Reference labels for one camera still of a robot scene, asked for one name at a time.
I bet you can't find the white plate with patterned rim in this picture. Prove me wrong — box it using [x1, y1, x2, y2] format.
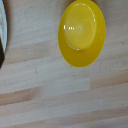
[0, 0, 9, 53]

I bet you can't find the yellow plastic bowl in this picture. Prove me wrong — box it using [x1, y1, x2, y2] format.
[57, 0, 107, 69]

